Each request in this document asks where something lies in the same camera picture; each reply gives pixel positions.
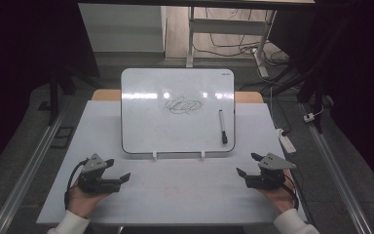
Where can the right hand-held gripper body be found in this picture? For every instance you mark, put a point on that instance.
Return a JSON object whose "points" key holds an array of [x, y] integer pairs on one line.
{"points": [[269, 177]]}

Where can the white cabinet panel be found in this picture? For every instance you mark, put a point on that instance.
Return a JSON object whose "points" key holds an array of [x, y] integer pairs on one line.
{"points": [[123, 29]]}

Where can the white whiteboard stand clip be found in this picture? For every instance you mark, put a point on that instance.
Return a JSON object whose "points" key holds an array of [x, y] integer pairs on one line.
{"points": [[203, 155], [155, 156]]}

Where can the person's right hand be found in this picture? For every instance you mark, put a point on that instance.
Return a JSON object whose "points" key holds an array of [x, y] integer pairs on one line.
{"points": [[280, 198]]}

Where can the white table sheet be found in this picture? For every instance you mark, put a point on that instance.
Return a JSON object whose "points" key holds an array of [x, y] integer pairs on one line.
{"points": [[175, 185]]}

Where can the black and white marker pen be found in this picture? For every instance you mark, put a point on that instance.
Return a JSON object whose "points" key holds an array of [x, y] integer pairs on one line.
{"points": [[222, 123]]}

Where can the white desk frame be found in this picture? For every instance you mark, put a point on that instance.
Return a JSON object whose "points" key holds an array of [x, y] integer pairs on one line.
{"points": [[227, 26]]}

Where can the person's left hand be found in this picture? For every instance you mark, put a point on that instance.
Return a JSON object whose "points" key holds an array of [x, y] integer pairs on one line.
{"points": [[82, 201]]}

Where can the black floor frame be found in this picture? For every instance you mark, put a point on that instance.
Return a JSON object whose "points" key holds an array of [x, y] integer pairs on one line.
{"points": [[61, 137]]}

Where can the white whiteboard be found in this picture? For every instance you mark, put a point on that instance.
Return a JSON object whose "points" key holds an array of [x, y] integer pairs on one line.
{"points": [[175, 133]]}

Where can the small white adapter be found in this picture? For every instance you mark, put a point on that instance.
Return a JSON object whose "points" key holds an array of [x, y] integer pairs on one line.
{"points": [[309, 117]]}

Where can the white power strip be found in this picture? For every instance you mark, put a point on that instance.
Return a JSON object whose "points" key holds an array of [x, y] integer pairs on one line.
{"points": [[287, 143]]}

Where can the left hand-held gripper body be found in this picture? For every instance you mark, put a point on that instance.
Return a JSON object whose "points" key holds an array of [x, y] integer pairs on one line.
{"points": [[92, 182]]}

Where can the metal floor rail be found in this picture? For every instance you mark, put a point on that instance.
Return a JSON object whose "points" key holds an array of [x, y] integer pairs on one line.
{"points": [[337, 175], [26, 177]]}

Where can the black metal stand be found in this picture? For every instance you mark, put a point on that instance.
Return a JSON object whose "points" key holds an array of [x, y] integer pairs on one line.
{"points": [[54, 97], [311, 91]]}

